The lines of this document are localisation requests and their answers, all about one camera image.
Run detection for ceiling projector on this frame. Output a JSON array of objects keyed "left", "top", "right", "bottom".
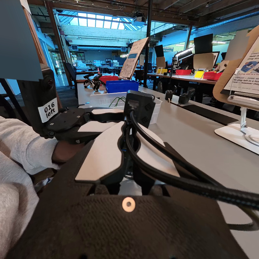
[{"left": 132, "top": 12, "right": 147, "bottom": 26}]

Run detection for wooden instruction board stand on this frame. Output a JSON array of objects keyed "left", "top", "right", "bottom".
[{"left": 119, "top": 37, "right": 150, "bottom": 80}]

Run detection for person's left hand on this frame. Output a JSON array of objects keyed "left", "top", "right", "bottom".
[{"left": 52, "top": 141, "right": 90, "bottom": 164}]

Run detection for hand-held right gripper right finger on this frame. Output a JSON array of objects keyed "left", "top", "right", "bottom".
[{"left": 129, "top": 125, "right": 180, "bottom": 184}]

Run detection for cardboard instruction board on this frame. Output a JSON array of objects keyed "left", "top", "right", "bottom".
[{"left": 212, "top": 25, "right": 259, "bottom": 110}]

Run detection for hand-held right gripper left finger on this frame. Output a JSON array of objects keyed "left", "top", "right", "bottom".
[{"left": 75, "top": 121, "right": 130, "bottom": 184}]

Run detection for black braided USB cable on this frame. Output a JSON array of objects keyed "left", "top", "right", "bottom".
[{"left": 124, "top": 140, "right": 259, "bottom": 207}]

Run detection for clear plastic bin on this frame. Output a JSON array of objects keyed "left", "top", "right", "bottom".
[{"left": 90, "top": 91, "right": 163, "bottom": 124}]

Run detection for green cables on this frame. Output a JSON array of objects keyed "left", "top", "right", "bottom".
[{"left": 109, "top": 97, "right": 126, "bottom": 108}]

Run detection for long work table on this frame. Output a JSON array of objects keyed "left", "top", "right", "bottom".
[{"left": 147, "top": 72, "right": 223, "bottom": 95}]

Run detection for person's left forearm grey sleeve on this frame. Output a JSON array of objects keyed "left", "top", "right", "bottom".
[{"left": 0, "top": 116, "right": 60, "bottom": 176}]

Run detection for black flat panel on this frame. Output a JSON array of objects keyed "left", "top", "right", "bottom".
[
  {"left": 194, "top": 33, "right": 214, "bottom": 54},
  {"left": 154, "top": 45, "right": 165, "bottom": 58}
]

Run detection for white board stand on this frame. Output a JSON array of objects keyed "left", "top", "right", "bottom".
[{"left": 214, "top": 95, "right": 259, "bottom": 155}]

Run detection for wooden post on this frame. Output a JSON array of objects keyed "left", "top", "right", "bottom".
[{"left": 21, "top": 6, "right": 49, "bottom": 67}]

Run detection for blue plastic bin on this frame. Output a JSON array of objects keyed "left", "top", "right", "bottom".
[{"left": 106, "top": 80, "right": 139, "bottom": 93}]

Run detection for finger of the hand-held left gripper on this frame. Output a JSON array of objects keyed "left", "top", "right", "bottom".
[
  {"left": 89, "top": 108, "right": 125, "bottom": 123},
  {"left": 77, "top": 121, "right": 122, "bottom": 134}
]

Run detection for black hub cable silver plug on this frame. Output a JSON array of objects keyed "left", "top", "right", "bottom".
[{"left": 123, "top": 110, "right": 223, "bottom": 188}]

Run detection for grey desk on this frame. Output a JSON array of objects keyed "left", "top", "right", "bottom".
[{"left": 77, "top": 82, "right": 259, "bottom": 259}]

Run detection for black office chair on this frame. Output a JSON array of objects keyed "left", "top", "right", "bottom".
[{"left": 63, "top": 62, "right": 78, "bottom": 89}]

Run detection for black metal pole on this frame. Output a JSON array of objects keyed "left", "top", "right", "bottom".
[{"left": 143, "top": 0, "right": 152, "bottom": 88}]

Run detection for white light bar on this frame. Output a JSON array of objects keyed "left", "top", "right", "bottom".
[{"left": 175, "top": 47, "right": 193, "bottom": 61}]

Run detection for black charger block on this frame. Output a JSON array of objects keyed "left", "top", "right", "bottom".
[{"left": 178, "top": 88, "right": 195, "bottom": 104}]

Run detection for black USB hub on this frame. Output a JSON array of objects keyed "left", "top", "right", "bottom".
[{"left": 121, "top": 90, "right": 156, "bottom": 178}]

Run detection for person's grey sweater torso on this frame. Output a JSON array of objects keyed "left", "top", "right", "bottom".
[{"left": 0, "top": 150, "right": 40, "bottom": 259}]

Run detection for small black power adapter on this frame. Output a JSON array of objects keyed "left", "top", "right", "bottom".
[{"left": 165, "top": 86, "right": 177, "bottom": 100}]

